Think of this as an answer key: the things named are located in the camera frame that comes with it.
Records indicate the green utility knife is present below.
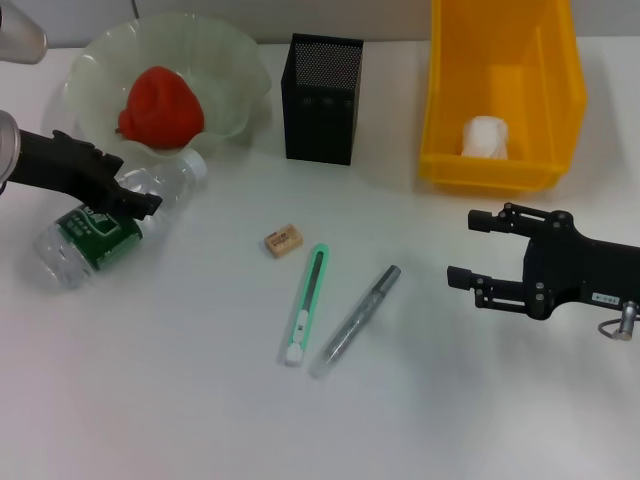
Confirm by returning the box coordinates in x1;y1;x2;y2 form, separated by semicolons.
277;243;331;368

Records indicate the red-orange fruit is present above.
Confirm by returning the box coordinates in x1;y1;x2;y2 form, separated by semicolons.
115;66;206;151

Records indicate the pale green glass fruit plate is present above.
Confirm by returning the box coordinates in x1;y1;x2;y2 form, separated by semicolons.
59;12;274;164

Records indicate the tan eraser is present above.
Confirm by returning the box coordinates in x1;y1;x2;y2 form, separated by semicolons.
263;224;305;260

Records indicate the silver left wrist depth camera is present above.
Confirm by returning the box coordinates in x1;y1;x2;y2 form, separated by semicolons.
0;8;49;65

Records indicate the right gripper silver connector cable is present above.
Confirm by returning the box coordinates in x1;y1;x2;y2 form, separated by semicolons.
597;303;640;342

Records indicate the black mesh pen holder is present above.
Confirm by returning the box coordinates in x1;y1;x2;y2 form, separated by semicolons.
279;33;365;166

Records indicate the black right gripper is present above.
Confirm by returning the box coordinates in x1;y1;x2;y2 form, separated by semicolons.
446;202;640;322

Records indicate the grey marker pen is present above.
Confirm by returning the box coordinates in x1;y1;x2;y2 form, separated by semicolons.
308;264;402;379

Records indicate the yellow plastic bin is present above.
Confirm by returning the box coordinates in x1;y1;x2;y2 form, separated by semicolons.
418;0;589;194

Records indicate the white paper ball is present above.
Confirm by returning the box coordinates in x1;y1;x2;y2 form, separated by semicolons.
459;114;511;160

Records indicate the clear water bottle green label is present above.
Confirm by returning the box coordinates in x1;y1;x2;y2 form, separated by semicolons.
32;148;209;290

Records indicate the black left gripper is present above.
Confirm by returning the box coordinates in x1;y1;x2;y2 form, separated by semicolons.
14;128;165;220

